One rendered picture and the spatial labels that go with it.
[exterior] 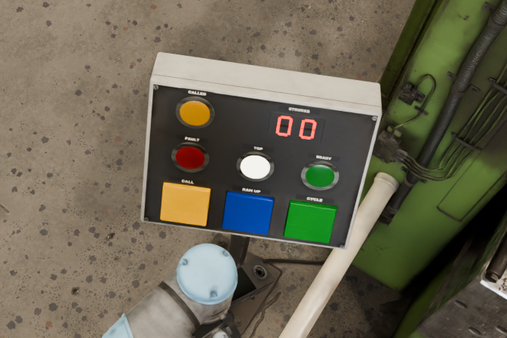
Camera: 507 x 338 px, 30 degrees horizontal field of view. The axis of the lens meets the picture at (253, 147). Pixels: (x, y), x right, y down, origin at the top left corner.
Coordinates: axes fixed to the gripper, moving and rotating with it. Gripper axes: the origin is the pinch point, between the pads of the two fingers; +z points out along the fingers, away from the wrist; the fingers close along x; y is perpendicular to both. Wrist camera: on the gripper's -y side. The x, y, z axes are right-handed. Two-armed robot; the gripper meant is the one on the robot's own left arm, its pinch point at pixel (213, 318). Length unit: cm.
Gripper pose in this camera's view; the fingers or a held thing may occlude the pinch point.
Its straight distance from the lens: 153.3
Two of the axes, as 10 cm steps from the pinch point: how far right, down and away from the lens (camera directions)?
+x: 5.8, 7.7, -2.6
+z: -0.7, 3.7, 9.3
